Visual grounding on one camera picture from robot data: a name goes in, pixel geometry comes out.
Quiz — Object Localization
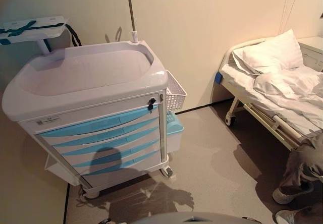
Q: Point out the white bed mattress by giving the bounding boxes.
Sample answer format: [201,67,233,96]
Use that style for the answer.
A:
[220,63,323,139]

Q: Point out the top blue cart drawer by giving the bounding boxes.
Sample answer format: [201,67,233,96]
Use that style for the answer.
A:
[34,105,160,144]

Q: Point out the grey robot torso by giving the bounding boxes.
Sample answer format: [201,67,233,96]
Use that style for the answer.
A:
[118,211,253,224]

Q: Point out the IV pole with hooks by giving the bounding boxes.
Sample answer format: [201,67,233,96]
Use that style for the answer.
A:
[120,0,148,43]

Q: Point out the white pillow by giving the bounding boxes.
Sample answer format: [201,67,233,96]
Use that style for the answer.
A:
[232,28,304,75]

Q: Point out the person's grey trouser legs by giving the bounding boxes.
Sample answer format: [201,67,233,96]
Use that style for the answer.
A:
[281,130,323,193]

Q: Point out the blue lidded waste bin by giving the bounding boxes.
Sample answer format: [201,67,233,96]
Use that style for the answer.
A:
[165,112,184,153]

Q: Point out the white wire side basket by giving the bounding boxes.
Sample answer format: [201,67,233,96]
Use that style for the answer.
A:
[165,70,188,115]

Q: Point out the dark teal strap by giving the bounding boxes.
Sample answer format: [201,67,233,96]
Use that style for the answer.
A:
[0,19,82,46]

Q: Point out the white medical cart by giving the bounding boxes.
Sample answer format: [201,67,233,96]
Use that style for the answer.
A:
[2,40,170,199]

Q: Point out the blue cart drawer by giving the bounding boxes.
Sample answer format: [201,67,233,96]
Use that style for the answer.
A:
[34,105,160,144]
[61,138,161,165]
[73,149,162,176]
[52,126,160,155]

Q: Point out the grey sneaker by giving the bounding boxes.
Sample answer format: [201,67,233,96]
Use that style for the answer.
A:
[275,206,313,224]
[272,182,315,205]

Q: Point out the white hospital bed frame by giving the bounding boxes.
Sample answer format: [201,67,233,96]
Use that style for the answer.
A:
[216,37,323,153]

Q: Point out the white defibrillator shelf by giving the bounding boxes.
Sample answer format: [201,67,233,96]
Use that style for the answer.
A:
[0,16,69,55]

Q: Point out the white crumpled blanket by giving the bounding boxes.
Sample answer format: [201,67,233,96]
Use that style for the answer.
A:
[253,70,323,101]

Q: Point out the white side tray bin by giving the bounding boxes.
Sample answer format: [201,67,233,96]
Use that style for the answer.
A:
[44,154,81,187]

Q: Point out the white bedside cabinet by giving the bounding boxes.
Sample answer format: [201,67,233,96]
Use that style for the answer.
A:
[297,37,323,73]

